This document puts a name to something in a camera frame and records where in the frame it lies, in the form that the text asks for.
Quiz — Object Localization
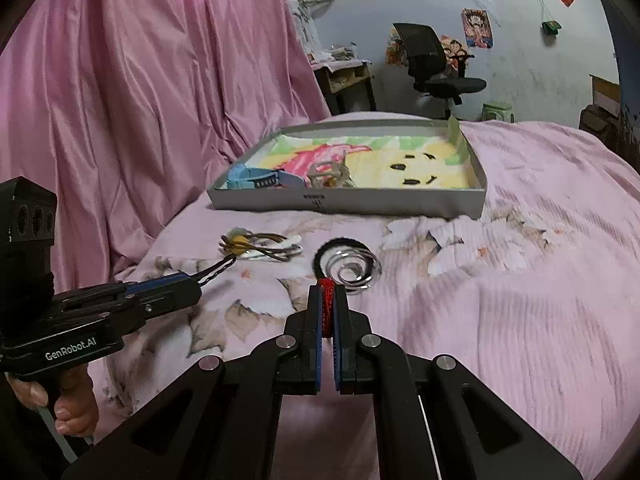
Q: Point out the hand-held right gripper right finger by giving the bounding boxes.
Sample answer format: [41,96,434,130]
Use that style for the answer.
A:
[332,284,585,480]

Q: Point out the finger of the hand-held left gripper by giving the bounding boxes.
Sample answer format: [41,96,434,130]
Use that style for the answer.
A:
[52,272,202,312]
[59,287,203,337]

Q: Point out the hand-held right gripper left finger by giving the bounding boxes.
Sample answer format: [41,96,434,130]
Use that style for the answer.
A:
[62,284,325,480]

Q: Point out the thin silver bangle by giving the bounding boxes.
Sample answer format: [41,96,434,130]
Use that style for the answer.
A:
[325,247,382,292]

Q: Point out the black velvet hair tie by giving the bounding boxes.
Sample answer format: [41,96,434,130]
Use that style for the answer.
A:
[313,236,374,282]

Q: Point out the yellow hair tie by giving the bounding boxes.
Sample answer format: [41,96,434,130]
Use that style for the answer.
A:
[219,228,251,254]

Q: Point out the white hair tie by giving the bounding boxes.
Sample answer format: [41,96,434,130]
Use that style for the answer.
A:
[239,234,305,261]

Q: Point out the grey cardboard box tray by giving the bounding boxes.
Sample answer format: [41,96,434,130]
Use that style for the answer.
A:
[206,116,489,221]

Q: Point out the person's left hand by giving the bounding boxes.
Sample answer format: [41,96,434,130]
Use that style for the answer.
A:
[7,365,99,438]

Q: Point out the blue wristwatch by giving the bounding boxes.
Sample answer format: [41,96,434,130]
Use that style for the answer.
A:
[225,165,307,191]

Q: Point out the pink satin curtain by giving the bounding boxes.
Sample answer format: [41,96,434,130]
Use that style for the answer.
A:
[0,0,334,307]

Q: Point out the beige hair claw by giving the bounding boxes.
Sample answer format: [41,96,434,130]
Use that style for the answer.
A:
[305,158,357,189]

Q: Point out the cartoon printed paper liner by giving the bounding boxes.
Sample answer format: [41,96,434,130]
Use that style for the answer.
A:
[234,132,477,191]

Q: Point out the dark wooden desk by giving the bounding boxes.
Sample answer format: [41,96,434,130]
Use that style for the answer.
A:
[309,57,377,117]

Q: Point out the green plastic stool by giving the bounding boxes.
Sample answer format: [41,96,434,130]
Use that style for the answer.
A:
[480,101,516,124]

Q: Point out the pile of desk clutter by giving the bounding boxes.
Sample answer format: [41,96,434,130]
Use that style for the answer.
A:
[311,46,370,67]

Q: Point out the white hanging clothes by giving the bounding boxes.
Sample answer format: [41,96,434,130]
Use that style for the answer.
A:
[294,0,335,49]

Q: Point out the black office chair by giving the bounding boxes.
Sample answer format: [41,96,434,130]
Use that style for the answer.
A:
[392,22,489,121]

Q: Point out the dark bag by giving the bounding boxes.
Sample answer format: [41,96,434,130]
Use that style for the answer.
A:
[578,103,624,146]

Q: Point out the blue patterned cloth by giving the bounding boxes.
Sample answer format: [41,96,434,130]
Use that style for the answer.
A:
[597,0,640,162]

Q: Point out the brown wooden cabinet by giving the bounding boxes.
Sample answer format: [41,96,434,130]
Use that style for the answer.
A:
[588,73,622,109]

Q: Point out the cartoon wall poster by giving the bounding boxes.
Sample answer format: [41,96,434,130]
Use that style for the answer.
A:
[460,8,495,50]

